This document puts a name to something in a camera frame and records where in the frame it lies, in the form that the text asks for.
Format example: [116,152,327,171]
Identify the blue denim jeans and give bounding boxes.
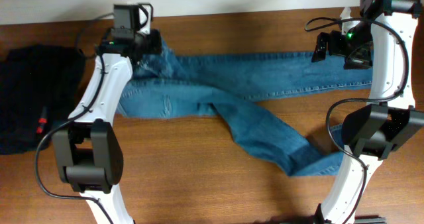
[117,45,372,177]

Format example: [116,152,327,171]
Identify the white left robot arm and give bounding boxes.
[52,3,162,223]

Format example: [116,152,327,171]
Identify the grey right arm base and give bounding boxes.
[278,217,387,224]

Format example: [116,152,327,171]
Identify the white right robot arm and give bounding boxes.
[312,0,423,224]

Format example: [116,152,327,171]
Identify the black fabric bag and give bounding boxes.
[1,45,85,155]

